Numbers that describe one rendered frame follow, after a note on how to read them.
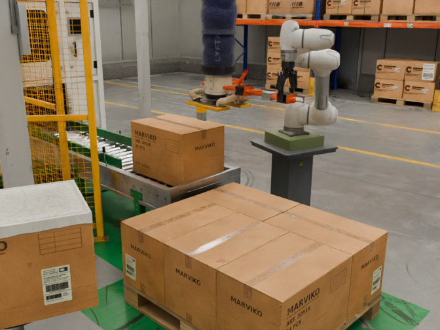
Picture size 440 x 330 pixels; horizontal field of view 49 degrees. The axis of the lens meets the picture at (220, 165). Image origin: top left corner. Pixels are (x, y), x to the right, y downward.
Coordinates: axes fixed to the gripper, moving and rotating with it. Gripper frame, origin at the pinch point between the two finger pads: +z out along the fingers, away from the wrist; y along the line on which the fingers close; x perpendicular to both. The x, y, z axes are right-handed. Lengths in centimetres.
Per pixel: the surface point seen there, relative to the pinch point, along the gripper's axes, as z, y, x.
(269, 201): 73, -11, -20
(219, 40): -29, 7, -51
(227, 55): -20, 2, -49
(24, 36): -30, 102, -124
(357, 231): 73, -17, 44
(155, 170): 65, 25, -102
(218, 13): -45, 9, -51
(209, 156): 53, -3, -73
